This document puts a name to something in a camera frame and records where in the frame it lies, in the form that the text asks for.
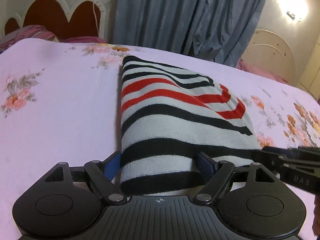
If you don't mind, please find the purple crumpled cloth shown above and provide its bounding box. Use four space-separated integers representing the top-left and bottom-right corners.
1 25 106 53

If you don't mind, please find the bright wall lamp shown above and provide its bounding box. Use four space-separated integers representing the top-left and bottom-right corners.
276 0 313 25

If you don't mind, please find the red black white striped sweater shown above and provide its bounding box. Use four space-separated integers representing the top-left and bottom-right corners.
120 56 260 195

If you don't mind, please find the blue grey curtain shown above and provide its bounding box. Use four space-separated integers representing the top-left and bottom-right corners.
112 0 266 67

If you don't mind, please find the red white heart headboard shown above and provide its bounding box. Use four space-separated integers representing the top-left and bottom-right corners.
2 0 106 40

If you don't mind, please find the pink floral bed sheet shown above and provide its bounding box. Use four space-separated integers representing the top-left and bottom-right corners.
1 38 319 239

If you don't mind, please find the pink cloth by wardrobe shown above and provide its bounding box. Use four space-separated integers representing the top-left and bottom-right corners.
236 59 289 85

